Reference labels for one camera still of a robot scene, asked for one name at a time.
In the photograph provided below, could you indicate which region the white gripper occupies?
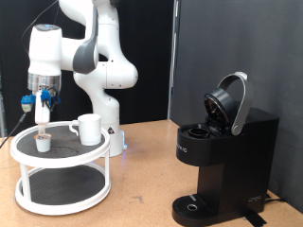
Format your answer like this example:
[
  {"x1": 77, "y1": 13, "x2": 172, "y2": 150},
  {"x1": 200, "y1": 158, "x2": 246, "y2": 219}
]
[{"x1": 33, "y1": 91, "x2": 51, "y2": 136}]

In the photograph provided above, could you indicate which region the white coffee pod orange rim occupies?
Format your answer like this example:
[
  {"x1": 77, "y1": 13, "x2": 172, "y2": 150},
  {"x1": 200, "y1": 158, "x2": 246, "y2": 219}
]
[{"x1": 33, "y1": 132, "x2": 53, "y2": 154}]

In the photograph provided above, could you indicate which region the white ceramic mug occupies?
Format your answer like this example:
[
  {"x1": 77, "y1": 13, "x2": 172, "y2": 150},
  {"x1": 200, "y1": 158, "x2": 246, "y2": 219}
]
[{"x1": 68, "y1": 113, "x2": 102, "y2": 147}]

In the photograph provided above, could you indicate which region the black Keurig coffee machine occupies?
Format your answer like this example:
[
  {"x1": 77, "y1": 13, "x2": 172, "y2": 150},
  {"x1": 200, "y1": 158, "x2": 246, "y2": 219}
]
[{"x1": 171, "y1": 71, "x2": 280, "y2": 227}]

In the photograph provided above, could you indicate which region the Keurig lid with silver handle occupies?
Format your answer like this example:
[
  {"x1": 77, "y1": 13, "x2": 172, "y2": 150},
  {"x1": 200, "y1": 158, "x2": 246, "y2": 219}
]
[{"x1": 203, "y1": 71, "x2": 255, "y2": 137}]

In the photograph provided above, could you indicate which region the white two-tier turntable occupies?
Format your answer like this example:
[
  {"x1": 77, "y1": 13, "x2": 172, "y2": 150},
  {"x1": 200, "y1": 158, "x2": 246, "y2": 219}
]
[{"x1": 9, "y1": 120, "x2": 112, "y2": 217}]

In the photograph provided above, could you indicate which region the black tape strip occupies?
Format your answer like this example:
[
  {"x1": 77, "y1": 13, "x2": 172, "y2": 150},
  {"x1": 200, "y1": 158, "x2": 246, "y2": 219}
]
[{"x1": 242, "y1": 208, "x2": 268, "y2": 227}]

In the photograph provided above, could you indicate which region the black camera cable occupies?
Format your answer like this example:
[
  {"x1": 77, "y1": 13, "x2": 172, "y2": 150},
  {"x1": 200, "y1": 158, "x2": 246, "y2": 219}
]
[{"x1": 0, "y1": 112, "x2": 28, "y2": 149}]

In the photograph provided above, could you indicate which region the blue mounted wrist camera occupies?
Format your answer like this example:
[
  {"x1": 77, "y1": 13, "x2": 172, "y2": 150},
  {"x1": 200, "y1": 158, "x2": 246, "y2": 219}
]
[{"x1": 20, "y1": 94, "x2": 37, "y2": 114}]

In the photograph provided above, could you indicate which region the blue cable clamp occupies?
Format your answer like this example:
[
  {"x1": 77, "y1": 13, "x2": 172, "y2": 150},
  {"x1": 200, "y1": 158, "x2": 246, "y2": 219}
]
[{"x1": 40, "y1": 89, "x2": 62, "y2": 111}]

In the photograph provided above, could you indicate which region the grey vertical edge post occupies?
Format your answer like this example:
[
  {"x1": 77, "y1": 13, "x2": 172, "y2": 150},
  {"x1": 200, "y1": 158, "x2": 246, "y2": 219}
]
[{"x1": 0, "y1": 70, "x2": 6, "y2": 137}]

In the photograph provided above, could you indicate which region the thin black gripper wire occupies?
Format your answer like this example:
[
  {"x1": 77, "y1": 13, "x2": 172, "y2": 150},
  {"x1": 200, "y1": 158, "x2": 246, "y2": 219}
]
[{"x1": 21, "y1": 0, "x2": 61, "y2": 60}]

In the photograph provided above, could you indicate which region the silver vertical frame pole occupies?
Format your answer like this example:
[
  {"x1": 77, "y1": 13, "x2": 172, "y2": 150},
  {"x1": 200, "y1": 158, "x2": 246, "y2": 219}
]
[{"x1": 168, "y1": 0, "x2": 180, "y2": 121}]

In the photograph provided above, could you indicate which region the black power cord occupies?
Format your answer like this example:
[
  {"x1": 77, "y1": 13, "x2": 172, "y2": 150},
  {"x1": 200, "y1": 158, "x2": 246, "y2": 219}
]
[{"x1": 264, "y1": 192, "x2": 287, "y2": 203}]

